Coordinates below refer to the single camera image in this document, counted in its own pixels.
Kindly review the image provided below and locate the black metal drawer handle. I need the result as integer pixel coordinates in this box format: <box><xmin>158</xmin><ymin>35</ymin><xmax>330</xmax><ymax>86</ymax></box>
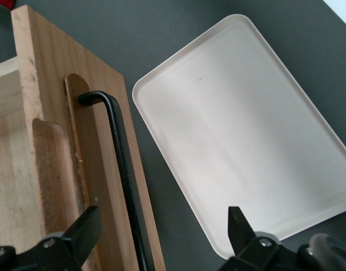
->
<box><xmin>77</xmin><ymin>90</ymin><xmax>157</xmax><ymax>271</ymax></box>

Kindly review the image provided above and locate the beige plastic tray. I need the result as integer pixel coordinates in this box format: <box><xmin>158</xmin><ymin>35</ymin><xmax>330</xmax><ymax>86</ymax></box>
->
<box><xmin>132</xmin><ymin>13</ymin><xmax>346</xmax><ymax>261</ymax></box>

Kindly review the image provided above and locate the wooden drawer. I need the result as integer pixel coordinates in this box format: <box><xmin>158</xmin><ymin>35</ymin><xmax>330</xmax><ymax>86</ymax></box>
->
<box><xmin>0</xmin><ymin>5</ymin><xmax>167</xmax><ymax>271</ymax></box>

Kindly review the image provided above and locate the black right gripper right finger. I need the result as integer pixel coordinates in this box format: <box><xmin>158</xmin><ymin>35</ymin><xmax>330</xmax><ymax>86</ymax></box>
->
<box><xmin>220</xmin><ymin>206</ymin><xmax>312</xmax><ymax>271</ymax></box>

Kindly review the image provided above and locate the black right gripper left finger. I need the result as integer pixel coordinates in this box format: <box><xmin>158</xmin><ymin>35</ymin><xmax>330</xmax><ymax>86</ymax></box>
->
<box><xmin>0</xmin><ymin>206</ymin><xmax>103</xmax><ymax>271</ymax></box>

